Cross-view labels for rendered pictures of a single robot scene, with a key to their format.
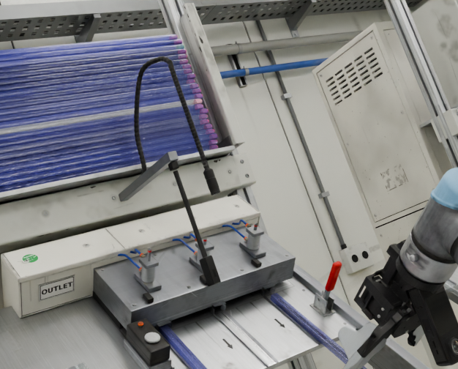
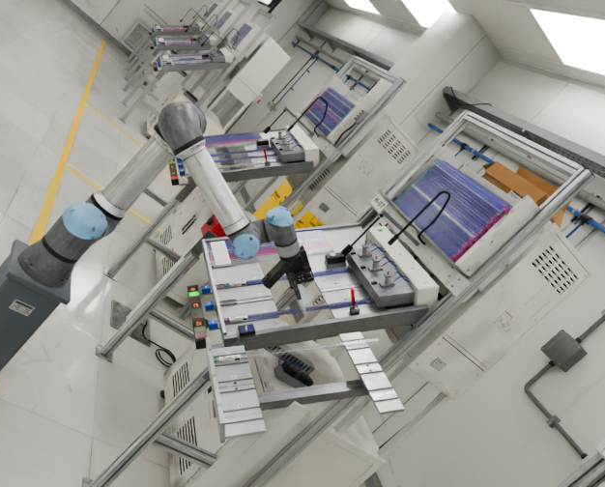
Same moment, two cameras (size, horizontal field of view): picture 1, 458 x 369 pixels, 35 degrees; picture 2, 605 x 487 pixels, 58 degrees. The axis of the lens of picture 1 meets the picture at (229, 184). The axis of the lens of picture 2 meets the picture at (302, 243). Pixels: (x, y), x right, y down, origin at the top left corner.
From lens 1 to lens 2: 2.26 m
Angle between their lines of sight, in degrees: 95
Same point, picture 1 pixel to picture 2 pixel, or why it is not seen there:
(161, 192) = (425, 255)
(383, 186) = not seen: outside the picture
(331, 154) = not seen: outside the picture
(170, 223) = (406, 262)
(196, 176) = (440, 264)
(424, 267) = not seen: hidden behind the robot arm
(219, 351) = (332, 280)
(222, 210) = (419, 277)
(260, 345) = (332, 290)
